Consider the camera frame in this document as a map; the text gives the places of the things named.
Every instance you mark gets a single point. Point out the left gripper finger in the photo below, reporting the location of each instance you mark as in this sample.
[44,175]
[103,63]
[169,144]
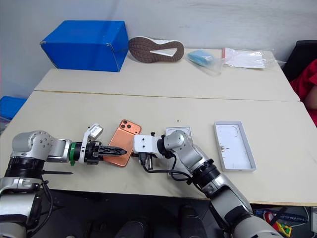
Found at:
[112,151]

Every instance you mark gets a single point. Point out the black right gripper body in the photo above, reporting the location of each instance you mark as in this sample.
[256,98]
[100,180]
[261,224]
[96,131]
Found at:
[144,160]

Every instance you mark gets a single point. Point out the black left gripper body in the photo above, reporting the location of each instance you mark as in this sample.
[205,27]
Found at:
[92,152]

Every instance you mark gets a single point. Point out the sneaker with brown sole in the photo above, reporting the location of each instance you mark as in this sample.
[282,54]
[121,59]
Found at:
[143,50]

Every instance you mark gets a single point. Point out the blue cardboard shoe box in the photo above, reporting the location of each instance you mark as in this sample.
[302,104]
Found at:
[84,47]

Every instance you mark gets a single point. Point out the thin black pointed strip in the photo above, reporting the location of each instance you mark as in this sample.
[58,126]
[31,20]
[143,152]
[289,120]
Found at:
[59,172]

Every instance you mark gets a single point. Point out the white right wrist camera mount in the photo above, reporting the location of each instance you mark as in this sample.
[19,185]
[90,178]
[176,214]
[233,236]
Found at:
[146,147]

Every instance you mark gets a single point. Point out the blue item in clear bag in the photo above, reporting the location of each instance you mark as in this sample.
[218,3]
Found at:
[200,58]

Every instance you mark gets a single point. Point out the white phone box lid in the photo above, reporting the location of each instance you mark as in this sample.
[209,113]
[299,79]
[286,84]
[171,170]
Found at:
[234,146]

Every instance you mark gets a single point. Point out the yellow and green toy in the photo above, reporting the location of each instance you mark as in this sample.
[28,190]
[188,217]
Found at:
[283,228]

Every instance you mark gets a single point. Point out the red and white toy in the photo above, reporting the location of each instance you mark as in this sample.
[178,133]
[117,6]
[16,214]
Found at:
[269,217]

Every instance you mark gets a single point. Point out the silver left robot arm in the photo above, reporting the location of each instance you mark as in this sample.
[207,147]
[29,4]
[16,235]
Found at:
[34,143]

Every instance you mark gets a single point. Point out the blue patterned strip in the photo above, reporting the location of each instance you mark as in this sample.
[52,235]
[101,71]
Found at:
[294,215]

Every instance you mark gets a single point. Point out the orange smartphone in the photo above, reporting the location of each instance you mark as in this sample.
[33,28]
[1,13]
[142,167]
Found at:
[123,137]

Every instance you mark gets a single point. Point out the black chair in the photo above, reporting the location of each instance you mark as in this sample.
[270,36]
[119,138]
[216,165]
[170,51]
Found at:
[299,57]

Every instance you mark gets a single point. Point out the clear bag with white papers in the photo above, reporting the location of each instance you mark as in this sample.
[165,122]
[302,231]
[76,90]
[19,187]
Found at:
[245,59]

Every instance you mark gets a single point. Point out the person in red shirt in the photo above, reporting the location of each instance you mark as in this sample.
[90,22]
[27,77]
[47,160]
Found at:
[305,81]

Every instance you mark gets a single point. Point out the white power strip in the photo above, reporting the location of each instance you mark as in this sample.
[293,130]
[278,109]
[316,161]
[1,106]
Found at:
[314,215]

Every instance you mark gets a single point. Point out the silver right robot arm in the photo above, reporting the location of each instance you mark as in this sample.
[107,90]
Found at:
[183,148]

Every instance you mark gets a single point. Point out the blue plastic bin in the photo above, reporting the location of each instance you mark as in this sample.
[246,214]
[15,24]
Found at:
[11,105]

